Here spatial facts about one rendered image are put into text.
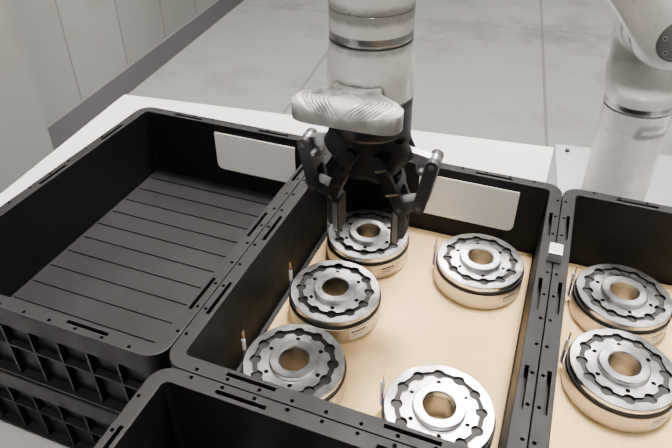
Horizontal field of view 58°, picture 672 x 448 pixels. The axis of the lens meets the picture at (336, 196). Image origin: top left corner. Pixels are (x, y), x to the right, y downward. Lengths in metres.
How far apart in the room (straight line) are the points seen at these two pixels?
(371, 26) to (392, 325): 0.35
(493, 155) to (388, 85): 0.79
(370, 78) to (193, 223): 0.44
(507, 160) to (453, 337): 0.63
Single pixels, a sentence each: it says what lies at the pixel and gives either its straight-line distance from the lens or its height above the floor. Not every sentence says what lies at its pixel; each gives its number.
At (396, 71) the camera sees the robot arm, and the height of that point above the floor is 1.14.
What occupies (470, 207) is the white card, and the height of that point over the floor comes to 0.88.
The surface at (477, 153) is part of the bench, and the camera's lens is 1.28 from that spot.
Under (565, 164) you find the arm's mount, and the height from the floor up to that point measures 0.78.
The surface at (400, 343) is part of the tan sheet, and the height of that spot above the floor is 0.83.
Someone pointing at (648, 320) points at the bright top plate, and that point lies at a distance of 0.74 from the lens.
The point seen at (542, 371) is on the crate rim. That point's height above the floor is 0.93.
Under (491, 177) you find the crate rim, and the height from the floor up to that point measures 0.93.
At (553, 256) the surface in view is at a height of 0.94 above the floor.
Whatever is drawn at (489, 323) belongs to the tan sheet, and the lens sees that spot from 0.72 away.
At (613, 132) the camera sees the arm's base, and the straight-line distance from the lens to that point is 0.95.
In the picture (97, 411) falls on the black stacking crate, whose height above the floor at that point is 0.81.
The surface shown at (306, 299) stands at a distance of 0.69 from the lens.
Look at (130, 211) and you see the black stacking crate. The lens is 0.91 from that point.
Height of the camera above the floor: 1.34
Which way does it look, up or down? 35 degrees down
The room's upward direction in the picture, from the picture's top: straight up
